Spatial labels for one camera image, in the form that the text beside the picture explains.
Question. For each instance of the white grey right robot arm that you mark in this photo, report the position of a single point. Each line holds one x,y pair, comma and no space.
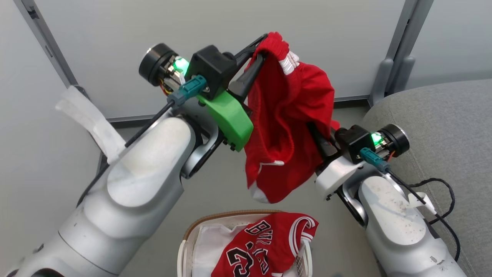
392,227

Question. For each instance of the white basket liner cloth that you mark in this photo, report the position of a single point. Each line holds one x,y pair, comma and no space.
207,246

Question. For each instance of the grey fabric sofa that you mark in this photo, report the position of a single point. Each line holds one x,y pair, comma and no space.
442,115

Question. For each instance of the red basketball shorts white trim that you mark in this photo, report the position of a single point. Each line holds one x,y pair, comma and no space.
284,115

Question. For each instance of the white laundry basket brown rim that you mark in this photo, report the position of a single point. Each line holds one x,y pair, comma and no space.
181,254

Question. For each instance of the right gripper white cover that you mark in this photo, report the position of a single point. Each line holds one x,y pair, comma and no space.
338,175

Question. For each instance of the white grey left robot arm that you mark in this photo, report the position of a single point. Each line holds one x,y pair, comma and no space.
134,184

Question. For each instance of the grey double partition frame post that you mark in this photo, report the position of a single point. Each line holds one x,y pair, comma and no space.
399,46

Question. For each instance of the red Bulls basketball jersey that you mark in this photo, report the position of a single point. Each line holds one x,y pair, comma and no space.
265,246

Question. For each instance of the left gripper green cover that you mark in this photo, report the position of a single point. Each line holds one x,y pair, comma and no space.
228,119

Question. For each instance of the white tape strip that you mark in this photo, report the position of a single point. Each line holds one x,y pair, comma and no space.
92,119

